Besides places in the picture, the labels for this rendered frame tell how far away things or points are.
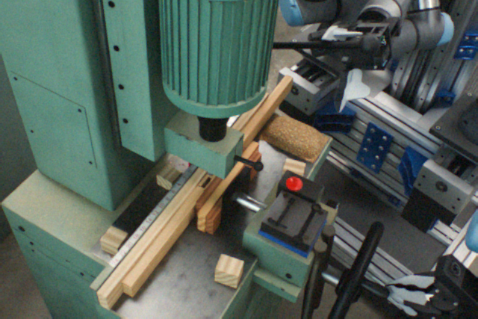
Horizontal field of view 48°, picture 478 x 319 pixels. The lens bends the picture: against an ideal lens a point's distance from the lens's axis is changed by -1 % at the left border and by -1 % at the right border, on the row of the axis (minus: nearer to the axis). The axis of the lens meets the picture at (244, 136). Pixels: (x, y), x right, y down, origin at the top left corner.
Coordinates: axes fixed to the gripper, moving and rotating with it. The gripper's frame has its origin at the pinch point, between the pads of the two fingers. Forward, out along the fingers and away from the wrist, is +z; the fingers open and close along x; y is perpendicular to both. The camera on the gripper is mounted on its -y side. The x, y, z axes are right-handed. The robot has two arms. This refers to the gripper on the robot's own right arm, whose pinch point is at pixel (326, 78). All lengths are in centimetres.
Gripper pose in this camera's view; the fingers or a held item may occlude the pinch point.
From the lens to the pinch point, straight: 96.0
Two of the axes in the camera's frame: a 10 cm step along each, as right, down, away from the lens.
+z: -4.8, 6.1, -6.3
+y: 8.4, 1.2, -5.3
